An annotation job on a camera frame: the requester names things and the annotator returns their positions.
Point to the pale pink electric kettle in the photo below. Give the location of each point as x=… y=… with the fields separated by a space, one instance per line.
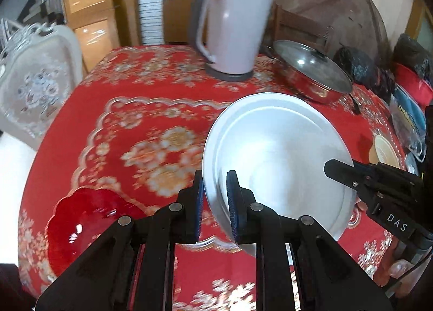
x=233 y=33

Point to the wooden folding rack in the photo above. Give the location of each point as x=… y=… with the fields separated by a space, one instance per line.
x=294 y=26

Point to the round wooden tabletop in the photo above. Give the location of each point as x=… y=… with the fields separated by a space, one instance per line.
x=341 y=3

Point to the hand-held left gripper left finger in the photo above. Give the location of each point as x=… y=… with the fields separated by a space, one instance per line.
x=199 y=203

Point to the red bag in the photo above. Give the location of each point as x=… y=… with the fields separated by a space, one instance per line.
x=414 y=86

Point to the person's right hand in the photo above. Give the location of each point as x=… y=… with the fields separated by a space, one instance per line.
x=401 y=268

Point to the blue packet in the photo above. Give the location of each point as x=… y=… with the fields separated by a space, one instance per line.
x=409 y=111

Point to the red floral tablecloth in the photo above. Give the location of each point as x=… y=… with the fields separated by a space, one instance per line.
x=135 y=104

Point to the black plastic bag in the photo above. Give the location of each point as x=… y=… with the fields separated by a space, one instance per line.
x=412 y=52
x=355 y=64

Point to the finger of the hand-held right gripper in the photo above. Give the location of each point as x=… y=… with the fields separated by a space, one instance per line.
x=341 y=172

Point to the white ornate chair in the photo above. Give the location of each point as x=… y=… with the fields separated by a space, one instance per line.
x=37 y=87

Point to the cream plate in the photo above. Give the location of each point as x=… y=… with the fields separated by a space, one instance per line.
x=384 y=148

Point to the stainless steel pot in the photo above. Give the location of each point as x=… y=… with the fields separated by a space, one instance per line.
x=304 y=87

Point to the red scalloped plate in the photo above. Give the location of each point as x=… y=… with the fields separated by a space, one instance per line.
x=77 y=219

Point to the large white plate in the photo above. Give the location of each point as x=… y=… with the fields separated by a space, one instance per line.
x=280 y=141

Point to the glass pot lid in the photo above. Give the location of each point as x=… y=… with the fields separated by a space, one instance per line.
x=311 y=64

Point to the clear plastic bag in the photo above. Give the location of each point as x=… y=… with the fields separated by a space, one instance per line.
x=414 y=143

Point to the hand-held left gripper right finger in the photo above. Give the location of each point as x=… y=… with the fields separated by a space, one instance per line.
x=232 y=203

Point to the brown cardboard sheet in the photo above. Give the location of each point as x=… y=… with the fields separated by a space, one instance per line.
x=176 y=20

